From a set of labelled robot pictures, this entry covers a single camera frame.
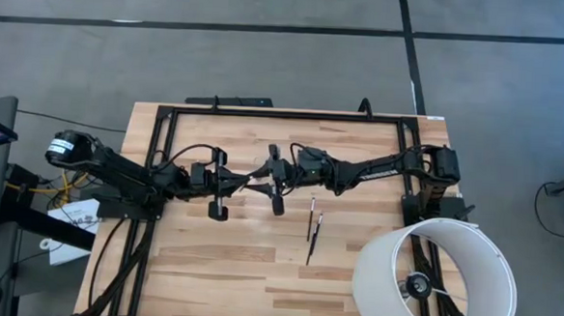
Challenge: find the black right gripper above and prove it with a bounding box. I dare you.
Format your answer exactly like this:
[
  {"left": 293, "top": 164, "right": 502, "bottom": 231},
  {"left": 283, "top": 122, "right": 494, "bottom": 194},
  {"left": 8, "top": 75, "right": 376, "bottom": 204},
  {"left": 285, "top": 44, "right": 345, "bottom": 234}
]
[{"left": 242, "top": 143, "right": 335, "bottom": 219}]

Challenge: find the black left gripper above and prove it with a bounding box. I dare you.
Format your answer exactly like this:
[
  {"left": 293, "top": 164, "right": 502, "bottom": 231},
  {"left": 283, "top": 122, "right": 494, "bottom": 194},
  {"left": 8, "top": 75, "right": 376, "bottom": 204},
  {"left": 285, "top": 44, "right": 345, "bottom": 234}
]
[{"left": 189, "top": 146, "right": 253, "bottom": 224}]

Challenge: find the black makeup brush silver ferrule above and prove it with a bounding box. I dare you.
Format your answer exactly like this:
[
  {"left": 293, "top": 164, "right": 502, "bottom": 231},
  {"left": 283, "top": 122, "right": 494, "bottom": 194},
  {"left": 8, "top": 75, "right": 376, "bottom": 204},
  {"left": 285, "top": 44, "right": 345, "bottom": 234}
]
[{"left": 305, "top": 195, "right": 318, "bottom": 244}]

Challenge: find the thin black makeup brush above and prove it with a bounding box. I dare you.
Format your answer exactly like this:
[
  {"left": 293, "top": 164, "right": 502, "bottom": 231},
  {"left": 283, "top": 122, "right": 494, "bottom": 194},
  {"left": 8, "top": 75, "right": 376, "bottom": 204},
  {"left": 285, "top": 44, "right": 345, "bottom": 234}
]
[{"left": 304, "top": 211, "right": 325, "bottom": 269}]

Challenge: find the black power strip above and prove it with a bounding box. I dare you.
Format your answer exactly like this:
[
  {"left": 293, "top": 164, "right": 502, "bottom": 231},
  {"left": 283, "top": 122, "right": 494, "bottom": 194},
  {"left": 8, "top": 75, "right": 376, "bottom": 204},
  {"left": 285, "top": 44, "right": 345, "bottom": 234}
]
[{"left": 183, "top": 93, "right": 275, "bottom": 110}]

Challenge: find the white round lamp shade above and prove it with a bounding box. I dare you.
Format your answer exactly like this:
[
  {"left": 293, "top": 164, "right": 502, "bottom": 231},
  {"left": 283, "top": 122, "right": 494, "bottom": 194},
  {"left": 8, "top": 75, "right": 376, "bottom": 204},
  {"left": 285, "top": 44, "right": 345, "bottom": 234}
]
[{"left": 350, "top": 213, "right": 522, "bottom": 316}]

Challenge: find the white printed paper sheet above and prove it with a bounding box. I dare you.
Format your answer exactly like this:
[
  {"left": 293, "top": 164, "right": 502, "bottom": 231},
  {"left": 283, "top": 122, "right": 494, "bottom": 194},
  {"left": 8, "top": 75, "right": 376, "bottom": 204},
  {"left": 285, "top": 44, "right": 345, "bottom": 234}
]
[{"left": 38, "top": 195, "right": 103, "bottom": 270}]

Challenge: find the black lamp socket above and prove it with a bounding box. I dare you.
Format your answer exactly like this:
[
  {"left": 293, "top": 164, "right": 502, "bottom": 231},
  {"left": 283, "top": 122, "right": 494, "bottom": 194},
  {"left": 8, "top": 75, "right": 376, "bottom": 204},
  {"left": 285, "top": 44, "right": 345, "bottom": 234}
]
[{"left": 403, "top": 271, "right": 435, "bottom": 302}]

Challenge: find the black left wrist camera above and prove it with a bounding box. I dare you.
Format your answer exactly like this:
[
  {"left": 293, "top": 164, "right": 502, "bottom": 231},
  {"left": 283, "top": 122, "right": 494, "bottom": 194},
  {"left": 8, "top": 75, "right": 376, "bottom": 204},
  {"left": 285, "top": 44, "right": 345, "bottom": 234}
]
[{"left": 190, "top": 160, "right": 211, "bottom": 185}]

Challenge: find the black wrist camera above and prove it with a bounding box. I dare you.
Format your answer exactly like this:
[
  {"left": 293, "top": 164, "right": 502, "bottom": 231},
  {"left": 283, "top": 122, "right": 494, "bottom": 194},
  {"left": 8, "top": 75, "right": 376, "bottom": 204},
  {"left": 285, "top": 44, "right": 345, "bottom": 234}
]
[
  {"left": 296, "top": 146, "right": 331, "bottom": 175},
  {"left": 190, "top": 160, "right": 211, "bottom": 185}
]

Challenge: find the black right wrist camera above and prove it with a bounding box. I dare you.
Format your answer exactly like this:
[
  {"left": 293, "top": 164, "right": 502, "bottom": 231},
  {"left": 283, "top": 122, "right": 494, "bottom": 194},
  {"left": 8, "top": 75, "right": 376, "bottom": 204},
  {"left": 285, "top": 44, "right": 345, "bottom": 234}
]
[{"left": 296, "top": 146, "right": 331, "bottom": 175}]

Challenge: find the black aluminium table frame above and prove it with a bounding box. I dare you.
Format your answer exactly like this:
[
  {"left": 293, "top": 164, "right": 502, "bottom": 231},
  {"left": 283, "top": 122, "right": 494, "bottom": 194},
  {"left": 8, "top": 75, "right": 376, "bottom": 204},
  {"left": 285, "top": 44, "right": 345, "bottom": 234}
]
[{"left": 78, "top": 98, "right": 479, "bottom": 316}]

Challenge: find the black clamp handle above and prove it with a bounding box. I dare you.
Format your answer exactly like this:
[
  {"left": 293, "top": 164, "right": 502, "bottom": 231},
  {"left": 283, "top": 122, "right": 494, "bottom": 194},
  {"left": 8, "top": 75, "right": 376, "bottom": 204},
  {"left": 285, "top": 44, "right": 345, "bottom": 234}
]
[{"left": 356, "top": 98, "right": 375, "bottom": 119}]

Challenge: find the black floor cable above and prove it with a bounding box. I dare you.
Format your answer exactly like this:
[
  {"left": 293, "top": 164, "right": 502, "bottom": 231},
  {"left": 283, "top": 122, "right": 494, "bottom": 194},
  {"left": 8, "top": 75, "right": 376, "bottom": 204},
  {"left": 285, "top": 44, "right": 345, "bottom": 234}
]
[{"left": 14, "top": 108, "right": 128, "bottom": 134}]

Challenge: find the yellow cable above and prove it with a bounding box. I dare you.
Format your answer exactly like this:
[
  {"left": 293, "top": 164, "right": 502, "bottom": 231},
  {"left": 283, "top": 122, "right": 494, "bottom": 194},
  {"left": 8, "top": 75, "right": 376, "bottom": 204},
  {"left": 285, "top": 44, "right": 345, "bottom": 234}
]
[{"left": 2, "top": 168, "right": 90, "bottom": 206}]

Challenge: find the black looped cable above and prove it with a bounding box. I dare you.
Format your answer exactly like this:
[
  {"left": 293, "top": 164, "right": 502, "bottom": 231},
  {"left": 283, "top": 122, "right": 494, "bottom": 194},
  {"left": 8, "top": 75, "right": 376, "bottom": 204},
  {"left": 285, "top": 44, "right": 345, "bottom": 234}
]
[{"left": 531, "top": 179, "right": 564, "bottom": 241}]

